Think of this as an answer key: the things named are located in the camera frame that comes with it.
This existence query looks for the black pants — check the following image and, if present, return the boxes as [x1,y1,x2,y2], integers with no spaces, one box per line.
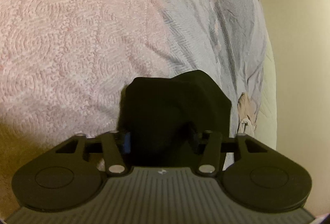
[119,70,232,167]

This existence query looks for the cream white garment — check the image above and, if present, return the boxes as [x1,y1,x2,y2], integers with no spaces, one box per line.
[238,117,256,138]

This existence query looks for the cream quilted headboard pillow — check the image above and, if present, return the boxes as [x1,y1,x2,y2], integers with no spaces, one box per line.
[255,37,277,150]

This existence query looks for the tan garment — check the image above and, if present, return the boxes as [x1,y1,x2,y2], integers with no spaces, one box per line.
[237,93,257,123]

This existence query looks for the pink grey bed cover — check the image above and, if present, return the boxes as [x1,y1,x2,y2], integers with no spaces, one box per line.
[0,0,268,152]

